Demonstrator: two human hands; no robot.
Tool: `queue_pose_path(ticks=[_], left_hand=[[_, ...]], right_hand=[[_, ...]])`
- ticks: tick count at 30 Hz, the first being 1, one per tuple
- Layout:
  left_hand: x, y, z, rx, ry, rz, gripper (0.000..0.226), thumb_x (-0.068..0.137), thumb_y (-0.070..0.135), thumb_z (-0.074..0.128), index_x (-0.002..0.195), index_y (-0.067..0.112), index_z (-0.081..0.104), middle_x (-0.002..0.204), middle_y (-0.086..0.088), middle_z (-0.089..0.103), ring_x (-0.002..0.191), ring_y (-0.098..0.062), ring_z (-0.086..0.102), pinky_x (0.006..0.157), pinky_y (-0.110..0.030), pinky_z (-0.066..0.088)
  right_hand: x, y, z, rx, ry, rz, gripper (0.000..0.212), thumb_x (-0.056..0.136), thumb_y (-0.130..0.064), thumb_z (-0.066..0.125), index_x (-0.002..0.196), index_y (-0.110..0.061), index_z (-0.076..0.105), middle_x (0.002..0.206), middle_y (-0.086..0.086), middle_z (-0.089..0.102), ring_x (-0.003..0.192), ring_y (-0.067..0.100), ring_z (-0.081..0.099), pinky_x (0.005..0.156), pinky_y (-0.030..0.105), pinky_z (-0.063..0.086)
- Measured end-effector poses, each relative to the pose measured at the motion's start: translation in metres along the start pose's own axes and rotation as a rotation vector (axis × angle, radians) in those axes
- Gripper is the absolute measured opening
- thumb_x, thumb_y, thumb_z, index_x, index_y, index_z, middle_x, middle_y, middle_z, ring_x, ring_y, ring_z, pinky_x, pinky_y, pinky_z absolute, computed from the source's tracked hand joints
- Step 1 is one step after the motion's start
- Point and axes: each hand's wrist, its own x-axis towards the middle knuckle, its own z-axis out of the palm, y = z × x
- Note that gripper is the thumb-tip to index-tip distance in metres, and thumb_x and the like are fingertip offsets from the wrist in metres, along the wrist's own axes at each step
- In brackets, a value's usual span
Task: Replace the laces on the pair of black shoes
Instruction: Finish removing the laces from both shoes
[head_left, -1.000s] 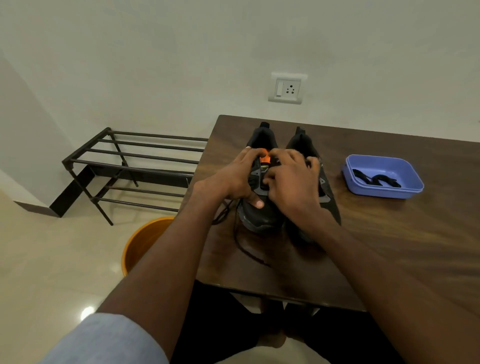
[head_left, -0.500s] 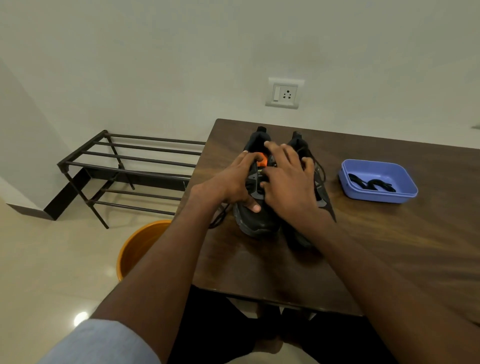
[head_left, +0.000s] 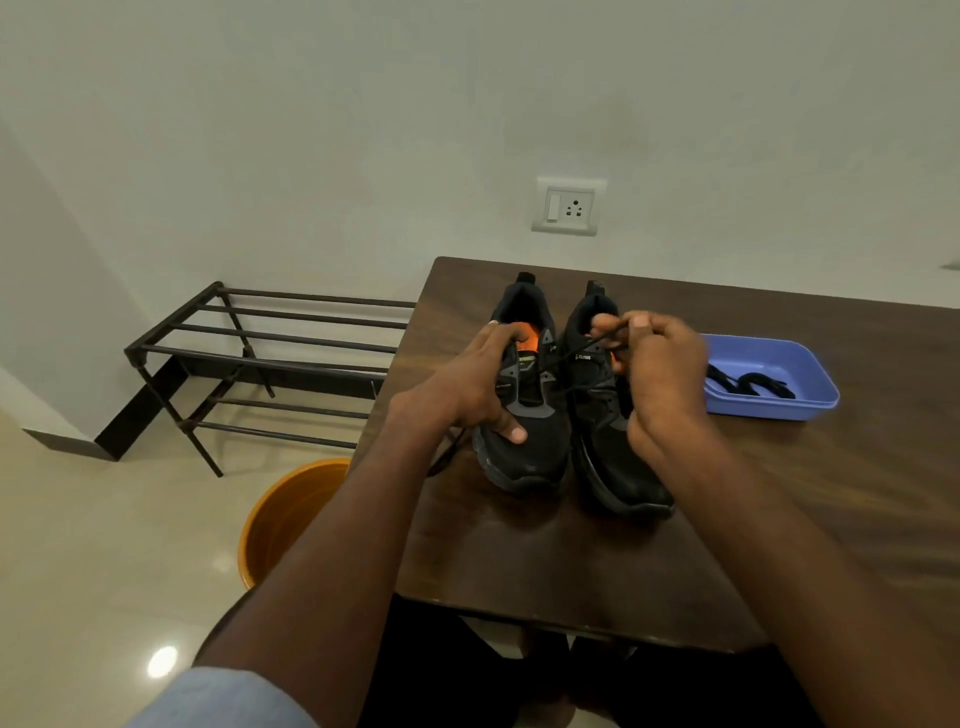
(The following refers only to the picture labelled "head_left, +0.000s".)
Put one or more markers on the person's right hand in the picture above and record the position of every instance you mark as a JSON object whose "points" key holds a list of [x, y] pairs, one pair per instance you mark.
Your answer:
{"points": [[671, 382]]}

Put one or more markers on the person's left hand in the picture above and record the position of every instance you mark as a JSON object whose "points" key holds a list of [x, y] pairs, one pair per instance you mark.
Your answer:
{"points": [[457, 394]]}

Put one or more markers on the person's left thumb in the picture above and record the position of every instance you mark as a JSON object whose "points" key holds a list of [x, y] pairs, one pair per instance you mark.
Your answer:
{"points": [[504, 426]]}

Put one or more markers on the person's right thumb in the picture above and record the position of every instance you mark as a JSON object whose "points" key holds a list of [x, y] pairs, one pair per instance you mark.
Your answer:
{"points": [[606, 327]]}

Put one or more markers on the black sneaker orange lining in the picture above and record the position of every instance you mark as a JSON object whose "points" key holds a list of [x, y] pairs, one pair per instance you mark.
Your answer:
{"points": [[529, 439], [607, 450]]}

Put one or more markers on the black shoelace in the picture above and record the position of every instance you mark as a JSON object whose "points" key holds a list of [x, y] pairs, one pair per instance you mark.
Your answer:
{"points": [[577, 352], [746, 384]]}

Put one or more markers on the person's left forearm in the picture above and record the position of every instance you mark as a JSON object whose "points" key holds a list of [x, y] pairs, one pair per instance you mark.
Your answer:
{"points": [[337, 555]]}

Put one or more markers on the person's right forearm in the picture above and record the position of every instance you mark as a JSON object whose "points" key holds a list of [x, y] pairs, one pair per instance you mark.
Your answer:
{"points": [[795, 585]]}

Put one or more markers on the blue plastic tray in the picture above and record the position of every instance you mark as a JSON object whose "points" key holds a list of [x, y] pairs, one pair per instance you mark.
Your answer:
{"points": [[757, 352]]}

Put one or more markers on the orange plastic bucket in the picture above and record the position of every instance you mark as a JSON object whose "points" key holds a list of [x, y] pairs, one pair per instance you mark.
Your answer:
{"points": [[281, 517]]}

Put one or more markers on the person's black trousers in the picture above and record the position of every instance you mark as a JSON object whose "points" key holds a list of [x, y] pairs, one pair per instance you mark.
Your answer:
{"points": [[435, 675]]}

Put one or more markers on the black metal shoe rack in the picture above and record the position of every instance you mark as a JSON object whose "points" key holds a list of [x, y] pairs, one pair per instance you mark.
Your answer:
{"points": [[247, 337]]}

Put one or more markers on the light blue shirt sleeve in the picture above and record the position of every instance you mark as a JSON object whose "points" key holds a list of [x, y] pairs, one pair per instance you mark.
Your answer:
{"points": [[217, 701]]}

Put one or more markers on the white wall socket switch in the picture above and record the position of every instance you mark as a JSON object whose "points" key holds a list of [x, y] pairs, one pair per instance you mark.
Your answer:
{"points": [[570, 206]]}

